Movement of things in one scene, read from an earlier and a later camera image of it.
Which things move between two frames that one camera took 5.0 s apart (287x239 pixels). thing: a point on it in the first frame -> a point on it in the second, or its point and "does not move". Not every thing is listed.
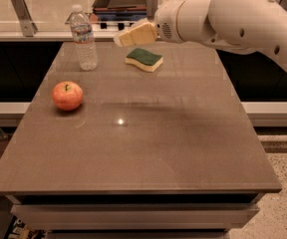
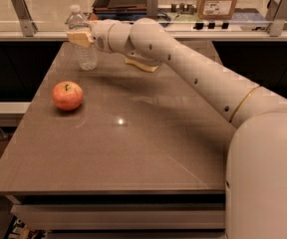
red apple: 67,95 does not move
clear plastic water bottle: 81,28 does not move
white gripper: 165,20 -> 99,34
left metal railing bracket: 28,27 does not move
